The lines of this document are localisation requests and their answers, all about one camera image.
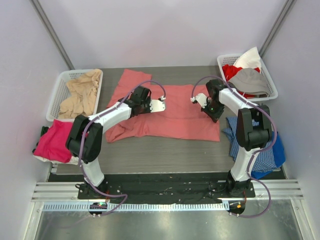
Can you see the bright blue garment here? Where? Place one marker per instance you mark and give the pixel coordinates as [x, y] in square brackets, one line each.
[277, 150]

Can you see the cream white garment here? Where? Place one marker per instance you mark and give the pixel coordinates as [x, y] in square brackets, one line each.
[73, 160]

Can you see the left white plastic basket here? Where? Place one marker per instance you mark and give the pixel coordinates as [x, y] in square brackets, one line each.
[61, 93]

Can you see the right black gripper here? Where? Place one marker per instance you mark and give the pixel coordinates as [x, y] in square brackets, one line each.
[215, 115]

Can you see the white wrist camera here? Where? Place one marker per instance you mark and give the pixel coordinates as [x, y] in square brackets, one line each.
[200, 99]
[157, 105]

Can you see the white slotted cable duct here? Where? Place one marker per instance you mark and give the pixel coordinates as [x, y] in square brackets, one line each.
[88, 206]

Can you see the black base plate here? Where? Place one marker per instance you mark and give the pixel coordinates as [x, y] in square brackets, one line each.
[171, 188]

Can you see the beige t shirt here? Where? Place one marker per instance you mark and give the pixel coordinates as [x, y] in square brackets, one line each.
[83, 95]

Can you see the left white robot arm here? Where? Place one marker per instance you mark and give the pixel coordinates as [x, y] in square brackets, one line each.
[85, 137]

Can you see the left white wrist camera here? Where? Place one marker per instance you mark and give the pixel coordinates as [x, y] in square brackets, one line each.
[157, 105]

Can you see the left corner aluminium post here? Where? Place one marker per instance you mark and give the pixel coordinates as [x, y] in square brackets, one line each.
[51, 32]

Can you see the aluminium frame rail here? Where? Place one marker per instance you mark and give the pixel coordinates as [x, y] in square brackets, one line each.
[283, 189]

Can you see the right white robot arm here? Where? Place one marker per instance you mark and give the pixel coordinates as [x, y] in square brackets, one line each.
[253, 130]

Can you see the blue checkered shirt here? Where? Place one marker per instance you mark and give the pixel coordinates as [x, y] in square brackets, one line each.
[230, 133]

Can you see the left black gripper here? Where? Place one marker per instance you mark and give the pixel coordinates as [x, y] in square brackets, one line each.
[144, 107]

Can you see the white plastic basket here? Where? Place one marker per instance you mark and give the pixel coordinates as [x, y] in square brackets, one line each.
[61, 93]
[230, 59]

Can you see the magenta t shirt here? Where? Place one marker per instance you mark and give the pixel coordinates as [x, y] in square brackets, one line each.
[52, 145]

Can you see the salmon pink t shirt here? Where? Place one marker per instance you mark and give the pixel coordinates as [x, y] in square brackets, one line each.
[181, 119]

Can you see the right white plastic basket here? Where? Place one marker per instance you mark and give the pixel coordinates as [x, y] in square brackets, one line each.
[230, 59]

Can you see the right corner aluminium post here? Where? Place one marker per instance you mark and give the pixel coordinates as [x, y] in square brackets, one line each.
[280, 19]

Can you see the corner aluminium post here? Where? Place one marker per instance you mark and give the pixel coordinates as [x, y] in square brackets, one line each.
[51, 32]
[280, 19]

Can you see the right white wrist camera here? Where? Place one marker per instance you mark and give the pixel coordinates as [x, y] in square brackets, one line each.
[200, 99]

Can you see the red garment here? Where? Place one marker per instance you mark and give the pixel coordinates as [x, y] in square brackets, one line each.
[230, 71]

